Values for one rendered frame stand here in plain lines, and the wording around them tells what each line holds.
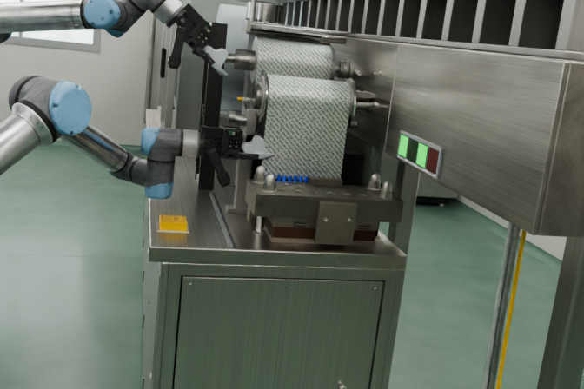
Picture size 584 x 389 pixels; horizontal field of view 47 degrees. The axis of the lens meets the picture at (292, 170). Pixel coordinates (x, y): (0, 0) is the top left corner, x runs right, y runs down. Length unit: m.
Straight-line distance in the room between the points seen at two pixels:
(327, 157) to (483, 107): 0.66
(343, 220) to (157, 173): 0.51
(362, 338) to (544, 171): 0.83
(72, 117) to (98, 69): 5.86
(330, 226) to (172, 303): 0.44
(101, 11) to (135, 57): 5.66
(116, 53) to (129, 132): 0.85
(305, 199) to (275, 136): 0.24
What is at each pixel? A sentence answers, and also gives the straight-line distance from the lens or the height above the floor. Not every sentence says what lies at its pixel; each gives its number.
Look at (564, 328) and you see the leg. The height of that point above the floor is 0.93.
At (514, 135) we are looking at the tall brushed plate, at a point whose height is 1.30.
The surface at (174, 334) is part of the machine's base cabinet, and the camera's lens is 1.75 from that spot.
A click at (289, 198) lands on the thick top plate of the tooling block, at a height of 1.02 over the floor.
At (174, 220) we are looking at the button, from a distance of 1.79.
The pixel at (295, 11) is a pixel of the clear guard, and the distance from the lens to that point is 2.93.
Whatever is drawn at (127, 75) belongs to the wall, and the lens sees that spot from 7.42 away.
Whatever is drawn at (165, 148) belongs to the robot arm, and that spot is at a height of 1.10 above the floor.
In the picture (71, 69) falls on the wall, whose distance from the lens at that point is 7.45.
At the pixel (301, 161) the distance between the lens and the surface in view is 1.92.
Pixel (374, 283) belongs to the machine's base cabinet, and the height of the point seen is 0.82.
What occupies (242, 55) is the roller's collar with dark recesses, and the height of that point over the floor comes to 1.35.
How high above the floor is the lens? 1.44
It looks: 11 degrees down
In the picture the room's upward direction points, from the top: 6 degrees clockwise
